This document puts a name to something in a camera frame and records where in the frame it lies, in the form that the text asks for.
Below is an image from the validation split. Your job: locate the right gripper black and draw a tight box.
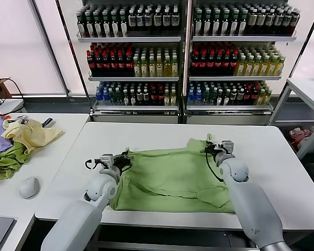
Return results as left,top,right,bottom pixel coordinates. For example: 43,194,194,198
204,142,224,156

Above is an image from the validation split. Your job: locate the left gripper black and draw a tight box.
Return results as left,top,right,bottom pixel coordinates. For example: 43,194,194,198
112,150,134,172

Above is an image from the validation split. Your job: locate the light green printed t-shirt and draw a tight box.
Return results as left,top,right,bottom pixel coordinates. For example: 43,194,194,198
112,133,236,214

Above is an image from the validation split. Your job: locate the pink white garment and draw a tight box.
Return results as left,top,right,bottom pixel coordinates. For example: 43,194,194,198
289,127,312,144

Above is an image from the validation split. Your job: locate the pale yellow shirt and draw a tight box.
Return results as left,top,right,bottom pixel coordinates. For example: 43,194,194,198
2,118,65,155

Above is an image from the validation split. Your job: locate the white computer mouse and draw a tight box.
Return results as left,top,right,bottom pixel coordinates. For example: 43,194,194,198
18,176,40,200

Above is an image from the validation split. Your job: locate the metal beverage shelf rack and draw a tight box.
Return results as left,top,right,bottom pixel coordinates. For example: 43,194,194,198
56,0,189,125
184,0,314,126

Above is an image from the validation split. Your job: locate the crumpled green garment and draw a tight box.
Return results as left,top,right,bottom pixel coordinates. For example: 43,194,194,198
0,142,32,180

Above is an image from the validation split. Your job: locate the green cap white label bottle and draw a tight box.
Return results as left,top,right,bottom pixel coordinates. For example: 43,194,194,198
77,11,86,38
211,10,221,36
238,10,248,36
119,11,129,38
194,10,203,36
94,12,103,38
203,10,212,36
85,12,94,38
220,10,230,36
111,12,120,38
229,10,239,36
102,12,111,38

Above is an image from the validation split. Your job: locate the dark bottle blue white label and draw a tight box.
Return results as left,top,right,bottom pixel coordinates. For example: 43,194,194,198
128,6,137,31
144,6,154,31
153,6,163,31
162,6,171,31
171,6,180,31
137,6,145,31

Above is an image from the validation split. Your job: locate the brown tea bottle grey label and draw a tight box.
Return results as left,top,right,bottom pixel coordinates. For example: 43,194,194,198
265,9,274,35
282,9,291,35
291,9,300,35
247,9,257,35
256,9,266,35
274,9,283,35

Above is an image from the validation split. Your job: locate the brown cardboard box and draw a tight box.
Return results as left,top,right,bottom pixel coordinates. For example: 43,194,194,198
0,77,14,98

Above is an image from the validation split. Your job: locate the dark grey laptop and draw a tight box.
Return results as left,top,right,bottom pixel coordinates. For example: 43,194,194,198
0,215,18,251

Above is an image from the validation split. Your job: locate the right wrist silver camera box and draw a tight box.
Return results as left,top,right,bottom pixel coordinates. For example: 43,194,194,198
221,141,236,154

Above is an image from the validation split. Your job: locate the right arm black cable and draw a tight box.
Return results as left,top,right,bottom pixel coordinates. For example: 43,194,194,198
205,151,225,182

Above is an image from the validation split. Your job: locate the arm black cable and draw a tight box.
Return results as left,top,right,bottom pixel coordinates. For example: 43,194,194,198
84,158,103,171
205,151,225,182

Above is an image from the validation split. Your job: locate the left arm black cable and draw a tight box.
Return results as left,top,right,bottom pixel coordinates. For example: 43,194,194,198
84,158,103,171

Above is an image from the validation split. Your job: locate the white metal frame table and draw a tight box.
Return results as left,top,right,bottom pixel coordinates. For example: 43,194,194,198
268,77,314,159

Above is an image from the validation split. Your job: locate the black monitor cable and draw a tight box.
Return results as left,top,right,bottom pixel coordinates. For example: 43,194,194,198
5,77,26,99

